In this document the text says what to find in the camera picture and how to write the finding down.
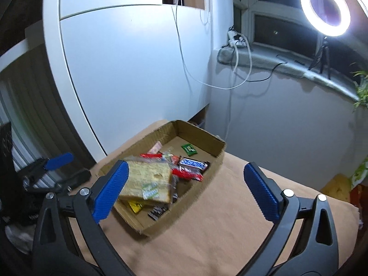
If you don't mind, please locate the white cabinet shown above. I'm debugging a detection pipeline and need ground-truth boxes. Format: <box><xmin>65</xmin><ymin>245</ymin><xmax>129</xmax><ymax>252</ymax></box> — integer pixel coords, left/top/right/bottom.
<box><xmin>42</xmin><ymin>0</ymin><xmax>233</xmax><ymax>161</ymax></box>

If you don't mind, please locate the green potted plant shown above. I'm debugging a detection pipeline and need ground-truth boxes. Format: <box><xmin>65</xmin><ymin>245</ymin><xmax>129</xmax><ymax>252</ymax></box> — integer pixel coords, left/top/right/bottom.
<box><xmin>352</xmin><ymin>70</ymin><xmax>368</xmax><ymax>111</ymax></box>

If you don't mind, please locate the green candy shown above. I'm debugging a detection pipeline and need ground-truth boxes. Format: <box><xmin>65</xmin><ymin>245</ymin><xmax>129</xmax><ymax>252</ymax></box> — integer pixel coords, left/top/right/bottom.
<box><xmin>181</xmin><ymin>143</ymin><xmax>198</xmax><ymax>156</ymax></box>

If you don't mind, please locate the sandwich bread pack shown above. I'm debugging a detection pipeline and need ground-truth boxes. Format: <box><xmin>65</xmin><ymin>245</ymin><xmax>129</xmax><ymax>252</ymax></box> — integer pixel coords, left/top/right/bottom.
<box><xmin>118</xmin><ymin>157</ymin><xmax>175</xmax><ymax>204</ymax></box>

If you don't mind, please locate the black cable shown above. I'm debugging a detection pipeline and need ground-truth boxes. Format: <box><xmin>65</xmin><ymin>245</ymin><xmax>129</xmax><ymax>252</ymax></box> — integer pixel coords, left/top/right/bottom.
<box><xmin>234</xmin><ymin>54</ymin><xmax>288</xmax><ymax>84</ymax></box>

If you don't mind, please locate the open cardboard box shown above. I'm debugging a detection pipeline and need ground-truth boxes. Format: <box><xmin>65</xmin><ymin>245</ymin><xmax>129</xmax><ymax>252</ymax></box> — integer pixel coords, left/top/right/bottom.
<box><xmin>96</xmin><ymin>120</ymin><xmax>226</xmax><ymax>237</ymax></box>

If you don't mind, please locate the white power strip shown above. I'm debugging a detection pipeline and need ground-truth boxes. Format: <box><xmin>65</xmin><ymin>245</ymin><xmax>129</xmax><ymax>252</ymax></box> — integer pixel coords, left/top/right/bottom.
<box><xmin>228</xmin><ymin>28</ymin><xmax>246</xmax><ymax>48</ymax></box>

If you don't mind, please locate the green snack bag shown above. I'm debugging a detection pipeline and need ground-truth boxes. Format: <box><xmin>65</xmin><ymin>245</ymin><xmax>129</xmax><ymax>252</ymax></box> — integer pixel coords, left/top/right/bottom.
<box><xmin>350</xmin><ymin>156</ymin><xmax>368</xmax><ymax>190</ymax></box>

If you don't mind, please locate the bright ring light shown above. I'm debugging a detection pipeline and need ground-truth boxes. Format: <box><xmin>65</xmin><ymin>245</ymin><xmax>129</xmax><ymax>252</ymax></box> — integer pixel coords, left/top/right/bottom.
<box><xmin>301</xmin><ymin>0</ymin><xmax>351</xmax><ymax>37</ymax></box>

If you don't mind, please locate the ring light tripod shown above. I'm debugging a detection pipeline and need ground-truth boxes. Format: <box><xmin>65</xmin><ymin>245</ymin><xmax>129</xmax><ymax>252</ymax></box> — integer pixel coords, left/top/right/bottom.
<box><xmin>308</xmin><ymin>36</ymin><xmax>331</xmax><ymax>80</ymax></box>

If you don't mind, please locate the red clear snack packet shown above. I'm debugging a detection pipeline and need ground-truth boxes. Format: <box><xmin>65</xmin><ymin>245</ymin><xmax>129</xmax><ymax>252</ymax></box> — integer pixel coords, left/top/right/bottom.
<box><xmin>140</xmin><ymin>141</ymin><xmax>180</xmax><ymax>165</ymax></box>

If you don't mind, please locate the Snickers bar on table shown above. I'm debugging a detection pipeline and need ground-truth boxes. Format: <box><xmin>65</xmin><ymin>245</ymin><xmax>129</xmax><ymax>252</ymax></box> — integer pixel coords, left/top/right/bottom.
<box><xmin>178</xmin><ymin>158</ymin><xmax>210</xmax><ymax>173</ymax></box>

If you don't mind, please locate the black white snack packet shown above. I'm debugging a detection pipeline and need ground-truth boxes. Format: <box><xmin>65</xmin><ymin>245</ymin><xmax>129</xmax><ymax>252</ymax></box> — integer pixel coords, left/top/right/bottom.
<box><xmin>148</xmin><ymin>204</ymin><xmax>169</xmax><ymax>221</ymax></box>

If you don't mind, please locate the yellow snack packet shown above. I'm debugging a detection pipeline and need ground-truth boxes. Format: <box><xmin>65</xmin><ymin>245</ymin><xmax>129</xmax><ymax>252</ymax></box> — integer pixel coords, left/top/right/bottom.
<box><xmin>124</xmin><ymin>201</ymin><xmax>144</xmax><ymax>214</ymax></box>

